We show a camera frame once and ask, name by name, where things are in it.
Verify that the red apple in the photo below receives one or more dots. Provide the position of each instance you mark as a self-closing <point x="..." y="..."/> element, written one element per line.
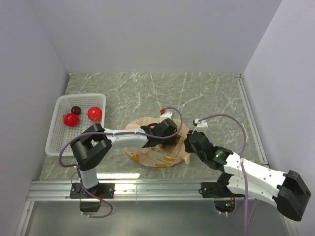
<point x="70" y="119"/>
<point x="94" y="114"/>

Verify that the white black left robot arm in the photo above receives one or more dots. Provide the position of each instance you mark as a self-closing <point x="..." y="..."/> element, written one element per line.
<point x="92" y="145"/>

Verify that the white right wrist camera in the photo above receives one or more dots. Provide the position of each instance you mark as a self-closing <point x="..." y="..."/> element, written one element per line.
<point x="200" y="125"/>

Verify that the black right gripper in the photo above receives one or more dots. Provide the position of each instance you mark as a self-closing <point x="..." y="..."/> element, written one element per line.
<point x="187" y="143"/>

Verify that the white perforated plastic basket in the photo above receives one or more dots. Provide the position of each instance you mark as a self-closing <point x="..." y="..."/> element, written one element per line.
<point x="59" y="134"/>

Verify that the orange banana-print plastic bag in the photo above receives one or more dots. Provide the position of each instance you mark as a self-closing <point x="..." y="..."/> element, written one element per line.
<point x="162" y="156"/>

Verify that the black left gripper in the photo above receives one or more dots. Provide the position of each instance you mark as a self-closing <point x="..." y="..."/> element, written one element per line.
<point x="170" y="139"/>

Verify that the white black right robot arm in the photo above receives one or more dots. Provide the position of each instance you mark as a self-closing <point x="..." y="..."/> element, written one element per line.
<point x="286" y="191"/>

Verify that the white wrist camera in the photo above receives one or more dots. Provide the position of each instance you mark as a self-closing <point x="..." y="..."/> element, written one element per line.
<point x="200" y="125"/>
<point x="164" y="115"/>

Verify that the dark red round fruit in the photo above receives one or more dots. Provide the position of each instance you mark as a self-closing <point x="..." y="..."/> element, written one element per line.
<point x="76" y="110"/>

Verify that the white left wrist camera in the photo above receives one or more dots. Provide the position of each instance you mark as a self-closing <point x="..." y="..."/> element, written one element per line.
<point x="164" y="115"/>

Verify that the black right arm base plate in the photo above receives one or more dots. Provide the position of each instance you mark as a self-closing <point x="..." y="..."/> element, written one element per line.
<point x="209" y="190"/>

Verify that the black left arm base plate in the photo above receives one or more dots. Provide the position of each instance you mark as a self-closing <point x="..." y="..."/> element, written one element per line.
<point x="102" y="190"/>

